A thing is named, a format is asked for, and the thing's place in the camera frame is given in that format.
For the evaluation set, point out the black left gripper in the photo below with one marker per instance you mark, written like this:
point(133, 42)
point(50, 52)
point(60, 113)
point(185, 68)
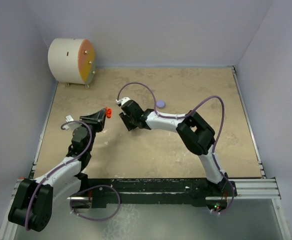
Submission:
point(96, 119)

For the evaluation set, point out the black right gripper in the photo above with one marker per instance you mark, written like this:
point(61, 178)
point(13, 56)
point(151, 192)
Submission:
point(124, 118)

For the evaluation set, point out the orange earbud charging case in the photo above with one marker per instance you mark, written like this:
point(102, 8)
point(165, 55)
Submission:
point(108, 112)

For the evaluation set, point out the purple earbud charging case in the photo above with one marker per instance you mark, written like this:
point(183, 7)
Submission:
point(160, 104)

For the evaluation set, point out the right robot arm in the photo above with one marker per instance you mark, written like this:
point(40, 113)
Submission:
point(196, 134)

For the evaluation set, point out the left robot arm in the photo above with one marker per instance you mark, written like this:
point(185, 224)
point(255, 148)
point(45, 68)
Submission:
point(35, 199)

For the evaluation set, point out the round tricolour drawer cabinet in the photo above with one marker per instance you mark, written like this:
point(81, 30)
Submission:
point(72, 61)

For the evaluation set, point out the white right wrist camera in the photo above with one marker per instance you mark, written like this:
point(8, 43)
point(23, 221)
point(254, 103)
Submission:
point(122, 101)

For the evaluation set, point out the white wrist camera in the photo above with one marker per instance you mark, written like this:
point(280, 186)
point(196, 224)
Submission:
point(70, 123)
point(122, 101)

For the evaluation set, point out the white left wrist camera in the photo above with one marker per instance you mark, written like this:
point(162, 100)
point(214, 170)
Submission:
point(70, 123)

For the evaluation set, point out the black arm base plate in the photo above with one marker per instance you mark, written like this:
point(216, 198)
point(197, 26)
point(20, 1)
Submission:
point(197, 192)

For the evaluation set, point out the aluminium rail frame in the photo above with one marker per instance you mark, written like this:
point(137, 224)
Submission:
point(247, 189)

